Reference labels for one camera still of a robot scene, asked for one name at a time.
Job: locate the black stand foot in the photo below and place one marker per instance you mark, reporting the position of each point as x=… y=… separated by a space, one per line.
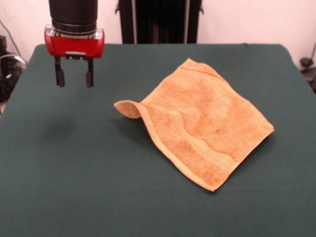
x=308 y=71

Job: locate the yellow terry towel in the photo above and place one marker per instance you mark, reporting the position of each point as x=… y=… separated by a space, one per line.
x=205 y=123

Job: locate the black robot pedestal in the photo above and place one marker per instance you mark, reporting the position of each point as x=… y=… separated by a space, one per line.
x=158 y=24

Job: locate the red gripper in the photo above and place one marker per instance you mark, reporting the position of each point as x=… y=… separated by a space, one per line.
x=74 y=47

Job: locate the dark green table cloth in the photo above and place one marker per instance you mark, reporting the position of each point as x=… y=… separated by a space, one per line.
x=98 y=172

